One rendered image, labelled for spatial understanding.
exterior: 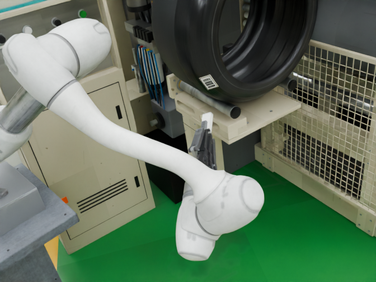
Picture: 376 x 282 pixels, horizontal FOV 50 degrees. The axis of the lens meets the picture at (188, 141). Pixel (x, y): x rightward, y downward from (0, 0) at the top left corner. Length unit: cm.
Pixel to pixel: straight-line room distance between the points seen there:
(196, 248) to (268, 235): 123
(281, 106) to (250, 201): 83
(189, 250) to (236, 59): 94
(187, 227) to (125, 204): 132
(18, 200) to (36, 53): 67
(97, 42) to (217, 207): 56
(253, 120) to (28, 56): 87
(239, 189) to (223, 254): 128
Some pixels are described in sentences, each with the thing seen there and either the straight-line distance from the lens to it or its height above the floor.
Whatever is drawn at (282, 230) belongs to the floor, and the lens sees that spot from 223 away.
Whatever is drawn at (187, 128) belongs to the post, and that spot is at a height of 60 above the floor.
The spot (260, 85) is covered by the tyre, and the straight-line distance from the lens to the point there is 145.
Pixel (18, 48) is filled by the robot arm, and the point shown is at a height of 133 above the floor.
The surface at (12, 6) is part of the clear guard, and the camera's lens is 177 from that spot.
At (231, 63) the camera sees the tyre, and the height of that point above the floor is 95.
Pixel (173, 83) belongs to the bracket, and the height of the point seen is 92.
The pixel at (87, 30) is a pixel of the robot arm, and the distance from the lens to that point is 115.
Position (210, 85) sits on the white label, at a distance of 133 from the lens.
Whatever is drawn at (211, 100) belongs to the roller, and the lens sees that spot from 150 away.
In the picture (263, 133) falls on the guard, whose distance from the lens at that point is 219.
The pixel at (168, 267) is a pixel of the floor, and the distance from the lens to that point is 212.
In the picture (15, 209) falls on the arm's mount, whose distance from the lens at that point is 157.
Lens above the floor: 163
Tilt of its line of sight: 34 degrees down
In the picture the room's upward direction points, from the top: 9 degrees counter-clockwise
